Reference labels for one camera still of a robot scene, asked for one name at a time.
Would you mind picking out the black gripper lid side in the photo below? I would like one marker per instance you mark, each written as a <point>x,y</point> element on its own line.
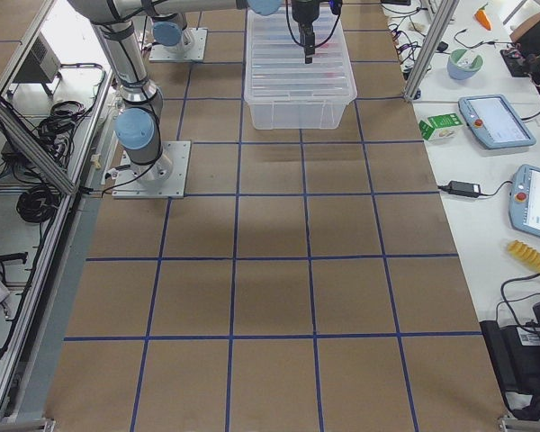
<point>304,14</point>

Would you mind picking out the clear plastic storage box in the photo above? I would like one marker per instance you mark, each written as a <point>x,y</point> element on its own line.
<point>281,89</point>

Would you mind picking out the green blue bowl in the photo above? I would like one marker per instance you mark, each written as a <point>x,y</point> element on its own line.
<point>463,64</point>

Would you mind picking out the green white carton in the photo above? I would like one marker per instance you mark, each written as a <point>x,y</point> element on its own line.
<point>440,127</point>

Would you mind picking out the toy carrot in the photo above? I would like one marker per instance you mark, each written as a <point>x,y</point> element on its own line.
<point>482,18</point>

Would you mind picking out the upper blue teach pendant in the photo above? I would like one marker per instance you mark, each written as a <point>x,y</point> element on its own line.
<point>494,122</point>

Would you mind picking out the blue teach pendant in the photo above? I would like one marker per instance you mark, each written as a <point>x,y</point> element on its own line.
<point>494,122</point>
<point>524,200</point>

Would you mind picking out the black power adapter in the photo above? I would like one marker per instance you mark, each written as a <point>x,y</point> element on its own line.
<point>460,188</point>

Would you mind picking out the lower blue teach pendant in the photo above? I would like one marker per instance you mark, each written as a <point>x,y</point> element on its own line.
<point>524,200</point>

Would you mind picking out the yellow corn toy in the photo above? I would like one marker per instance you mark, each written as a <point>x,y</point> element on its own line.
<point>525,254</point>

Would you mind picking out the aluminium frame post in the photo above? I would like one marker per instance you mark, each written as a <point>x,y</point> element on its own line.
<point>435,33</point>

